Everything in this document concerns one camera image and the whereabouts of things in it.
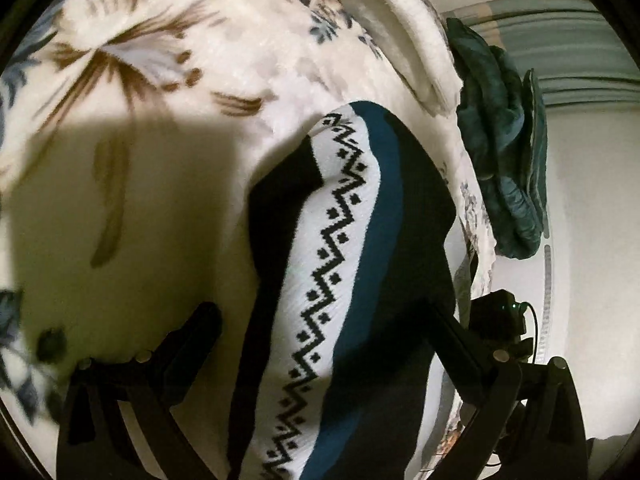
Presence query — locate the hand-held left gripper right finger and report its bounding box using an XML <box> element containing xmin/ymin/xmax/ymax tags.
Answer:
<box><xmin>429</xmin><ymin>305</ymin><xmax>590</xmax><ymax>480</ymax></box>

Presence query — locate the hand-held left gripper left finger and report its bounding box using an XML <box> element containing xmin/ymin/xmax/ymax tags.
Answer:
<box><xmin>56</xmin><ymin>301</ymin><xmax>224</xmax><ymax>480</ymax></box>

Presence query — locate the striped knit sweater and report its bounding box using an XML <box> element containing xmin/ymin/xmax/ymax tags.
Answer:
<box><xmin>227</xmin><ymin>101</ymin><xmax>458</xmax><ymax>480</ymax></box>

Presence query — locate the white bed headboard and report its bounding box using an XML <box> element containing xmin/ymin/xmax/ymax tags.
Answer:
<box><xmin>537</xmin><ymin>102</ymin><xmax>640</xmax><ymax>441</ymax></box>

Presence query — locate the dark green folded quilt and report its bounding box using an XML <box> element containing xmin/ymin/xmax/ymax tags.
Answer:
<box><xmin>445</xmin><ymin>17</ymin><xmax>548</xmax><ymax>261</ymax></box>

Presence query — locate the floral bed blanket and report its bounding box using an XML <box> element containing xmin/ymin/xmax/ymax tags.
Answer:
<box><xmin>0</xmin><ymin>0</ymin><xmax>501</xmax><ymax>480</ymax></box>

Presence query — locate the grey-green curtain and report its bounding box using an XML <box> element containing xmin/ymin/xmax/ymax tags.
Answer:
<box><xmin>450</xmin><ymin>0</ymin><xmax>640</xmax><ymax>108</ymax></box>

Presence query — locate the white folded cloth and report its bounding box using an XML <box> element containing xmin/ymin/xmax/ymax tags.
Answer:
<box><xmin>320</xmin><ymin>0</ymin><xmax>463</xmax><ymax>116</ymax></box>

